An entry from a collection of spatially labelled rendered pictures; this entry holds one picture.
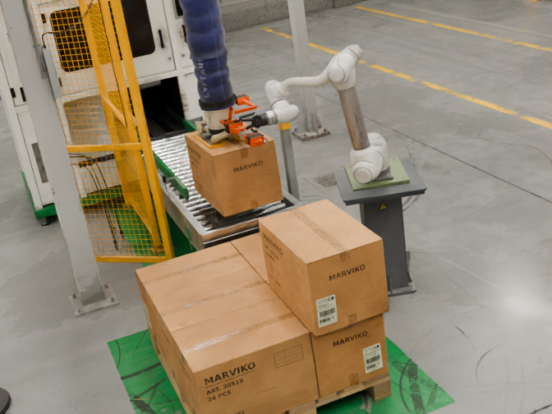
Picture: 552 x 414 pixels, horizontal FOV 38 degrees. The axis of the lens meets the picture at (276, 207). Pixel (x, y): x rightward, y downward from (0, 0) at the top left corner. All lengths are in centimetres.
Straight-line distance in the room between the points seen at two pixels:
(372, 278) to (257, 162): 135
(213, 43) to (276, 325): 178
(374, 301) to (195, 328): 91
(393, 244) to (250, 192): 95
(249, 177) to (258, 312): 108
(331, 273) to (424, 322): 128
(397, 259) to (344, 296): 132
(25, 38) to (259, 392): 255
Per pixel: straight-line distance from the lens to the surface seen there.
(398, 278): 517
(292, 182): 565
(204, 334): 404
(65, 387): 495
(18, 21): 511
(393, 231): 501
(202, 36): 484
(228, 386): 389
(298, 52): 795
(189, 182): 592
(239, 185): 489
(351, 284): 382
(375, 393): 429
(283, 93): 492
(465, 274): 538
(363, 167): 461
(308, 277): 370
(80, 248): 553
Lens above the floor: 266
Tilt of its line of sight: 24 degrees down
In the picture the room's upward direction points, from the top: 9 degrees counter-clockwise
